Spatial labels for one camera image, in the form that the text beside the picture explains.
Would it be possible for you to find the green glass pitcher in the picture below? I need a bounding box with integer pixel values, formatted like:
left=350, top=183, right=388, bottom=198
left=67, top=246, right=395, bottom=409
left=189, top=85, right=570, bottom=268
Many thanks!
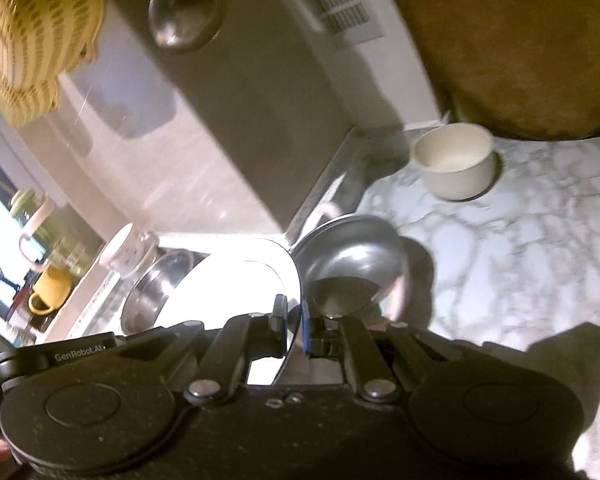
left=9, top=190, right=104, bottom=280

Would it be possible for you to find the pink pot steel insert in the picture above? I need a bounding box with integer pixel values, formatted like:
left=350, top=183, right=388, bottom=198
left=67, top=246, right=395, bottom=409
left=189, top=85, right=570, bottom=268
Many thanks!
left=291, top=202, right=411, bottom=324

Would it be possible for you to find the white floral ceramic bowl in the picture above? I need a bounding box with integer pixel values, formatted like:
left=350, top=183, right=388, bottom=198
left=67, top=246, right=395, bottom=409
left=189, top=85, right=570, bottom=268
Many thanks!
left=97, top=223, right=158, bottom=278

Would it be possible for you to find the right yellow hanging colander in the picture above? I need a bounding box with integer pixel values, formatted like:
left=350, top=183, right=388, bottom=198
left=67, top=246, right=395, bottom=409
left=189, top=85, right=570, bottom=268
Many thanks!
left=0, top=0, right=105, bottom=128

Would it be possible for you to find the yellow ceramic mug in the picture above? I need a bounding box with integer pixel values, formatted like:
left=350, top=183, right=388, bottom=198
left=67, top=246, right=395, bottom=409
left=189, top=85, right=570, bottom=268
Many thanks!
left=28, top=266, right=73, bottom=315

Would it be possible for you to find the large stainless steel bowl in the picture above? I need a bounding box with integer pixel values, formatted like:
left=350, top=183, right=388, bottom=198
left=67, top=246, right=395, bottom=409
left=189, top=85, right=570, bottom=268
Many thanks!
left=120, top=249, right=204, bottom=336

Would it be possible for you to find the hanging steel ladle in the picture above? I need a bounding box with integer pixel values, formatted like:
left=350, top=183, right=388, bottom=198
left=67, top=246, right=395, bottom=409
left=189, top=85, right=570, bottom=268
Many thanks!
left=147, top=0, right=225, bottom=52

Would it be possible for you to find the metal wall vent grille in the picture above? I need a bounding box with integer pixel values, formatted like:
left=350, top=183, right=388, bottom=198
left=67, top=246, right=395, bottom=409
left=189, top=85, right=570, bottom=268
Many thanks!
left=306, top=0, right=384, bottom=48

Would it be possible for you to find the cream round bowl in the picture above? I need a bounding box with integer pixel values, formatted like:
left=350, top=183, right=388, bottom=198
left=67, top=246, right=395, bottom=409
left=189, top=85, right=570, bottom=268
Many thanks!
left=410, top=122, right=496, bottom=202

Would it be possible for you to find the round wooden cutting board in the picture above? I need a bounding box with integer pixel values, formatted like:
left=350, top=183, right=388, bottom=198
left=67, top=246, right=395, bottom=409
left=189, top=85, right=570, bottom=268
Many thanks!
left=398, top=0, right=600, bottom=141

